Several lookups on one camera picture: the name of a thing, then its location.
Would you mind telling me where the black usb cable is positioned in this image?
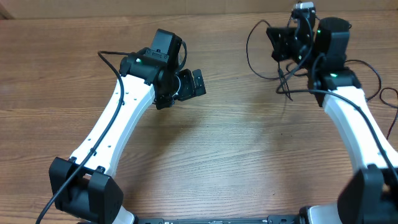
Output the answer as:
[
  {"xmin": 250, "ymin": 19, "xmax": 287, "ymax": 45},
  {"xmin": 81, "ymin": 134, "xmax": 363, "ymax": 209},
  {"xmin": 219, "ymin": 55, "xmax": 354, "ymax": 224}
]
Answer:
[
  {"xmin": 246, "ymin": 19, "xmax": 295, "ymax": 102},
  {"xmin": 343, "ymin": 58, "xmax": 382, "ymax": 103},
  {"xmin": 379, "ymin": 87, "xmax": 398, "ymax": 141}
]

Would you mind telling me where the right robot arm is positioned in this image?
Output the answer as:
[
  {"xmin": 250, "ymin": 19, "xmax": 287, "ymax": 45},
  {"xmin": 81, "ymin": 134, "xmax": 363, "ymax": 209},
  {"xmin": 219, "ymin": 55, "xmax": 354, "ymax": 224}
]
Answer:
[{"xmin": 266, "ymin": 16, "xmax": 397, "ymax": 223}]

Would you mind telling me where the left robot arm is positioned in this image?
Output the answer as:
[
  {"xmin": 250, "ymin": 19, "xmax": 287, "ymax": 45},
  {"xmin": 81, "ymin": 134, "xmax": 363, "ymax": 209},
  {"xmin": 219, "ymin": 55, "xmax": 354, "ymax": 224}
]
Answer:
[{"xmin": 37, "ymin": 29, "xmax": 206, "ymax": 224}]

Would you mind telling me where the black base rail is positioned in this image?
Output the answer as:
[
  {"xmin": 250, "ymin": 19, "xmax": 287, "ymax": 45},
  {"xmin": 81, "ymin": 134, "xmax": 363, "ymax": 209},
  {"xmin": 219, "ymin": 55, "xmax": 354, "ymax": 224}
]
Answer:
[{"xmin": 133, "ymin": 215, "xmax": 308, "ymax": 224}]

